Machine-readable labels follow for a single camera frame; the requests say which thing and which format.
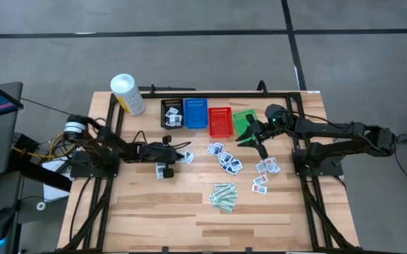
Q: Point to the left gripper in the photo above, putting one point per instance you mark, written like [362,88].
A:
[157,153]

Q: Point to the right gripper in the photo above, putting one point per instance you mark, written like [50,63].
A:
[266,130]

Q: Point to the black-print white packet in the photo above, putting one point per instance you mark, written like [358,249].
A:
[189,157]
[159,173]
[172,112]
[175,120]

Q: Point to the red-print white packet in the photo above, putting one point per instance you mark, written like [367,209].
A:
[269,163]
[259,167]
[276,168]
[259,189]
[260,180]

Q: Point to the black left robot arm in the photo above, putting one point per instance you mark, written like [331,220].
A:
[118,148]

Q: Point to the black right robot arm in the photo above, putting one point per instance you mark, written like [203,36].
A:
[330,127]

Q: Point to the green plastic basket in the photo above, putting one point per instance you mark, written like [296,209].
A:
[240,121]

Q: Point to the red plastic basket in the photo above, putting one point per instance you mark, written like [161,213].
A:
[220,123]

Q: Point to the black plastic basket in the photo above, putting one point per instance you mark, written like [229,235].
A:
[163,116]

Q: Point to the blue plastic basket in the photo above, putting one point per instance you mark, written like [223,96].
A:
[196,116]

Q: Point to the black arched table clamp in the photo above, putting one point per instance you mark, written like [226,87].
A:
[262,82]

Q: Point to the green-striped bandage strip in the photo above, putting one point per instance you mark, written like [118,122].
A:
[220,198]
[224,192]
[226,186]
[226,209]
[224,204]

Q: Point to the black flat table clamp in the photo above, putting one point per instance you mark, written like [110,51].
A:
[175,88]

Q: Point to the white yellow wipes canister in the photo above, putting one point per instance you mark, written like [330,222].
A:
[129,95]

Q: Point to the white paper sheet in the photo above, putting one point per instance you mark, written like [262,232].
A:
[53,192]

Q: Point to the black support beam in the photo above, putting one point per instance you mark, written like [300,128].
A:
[41,174]

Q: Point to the white tape roll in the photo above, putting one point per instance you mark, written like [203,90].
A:
[38,206]

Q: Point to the black computer mouse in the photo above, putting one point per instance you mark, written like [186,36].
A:
[0,222]

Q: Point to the black aluminium rig frame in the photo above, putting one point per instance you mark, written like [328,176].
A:
[224,95]

